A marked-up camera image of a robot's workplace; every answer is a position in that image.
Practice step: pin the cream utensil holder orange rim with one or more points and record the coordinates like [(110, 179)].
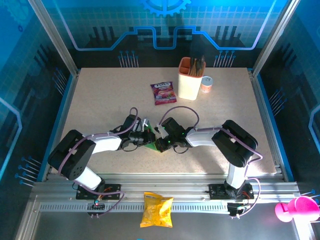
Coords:
[(187, 87)]

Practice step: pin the blue aluminium side rail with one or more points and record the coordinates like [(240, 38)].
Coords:
[(59, 125), (261, 100)]

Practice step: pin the aluminium frame post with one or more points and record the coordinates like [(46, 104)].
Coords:
[(55, 37), (276, 37)]

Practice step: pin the pink plastic cup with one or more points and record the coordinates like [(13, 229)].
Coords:
[(302, 208)]

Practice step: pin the small orange can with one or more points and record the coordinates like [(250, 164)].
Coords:
[(207, 86)]

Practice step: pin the purple candy bag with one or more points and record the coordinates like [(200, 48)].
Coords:
[(163, 93)]

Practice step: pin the yellow chips bag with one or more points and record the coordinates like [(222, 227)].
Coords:
[(156, 212)]

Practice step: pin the long aluminium rail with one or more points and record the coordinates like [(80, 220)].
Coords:
[(162, 182)]

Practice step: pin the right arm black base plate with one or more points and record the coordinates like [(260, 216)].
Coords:
[(215, 191)]

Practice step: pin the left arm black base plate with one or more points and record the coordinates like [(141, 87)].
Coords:
[(115, 187)]

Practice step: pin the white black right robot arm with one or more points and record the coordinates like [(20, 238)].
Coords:
[(202, 137)]

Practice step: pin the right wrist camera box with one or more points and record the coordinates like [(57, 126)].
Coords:
[(160, 131)]

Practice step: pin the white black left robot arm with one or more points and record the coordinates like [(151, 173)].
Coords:
[(107, 143)]

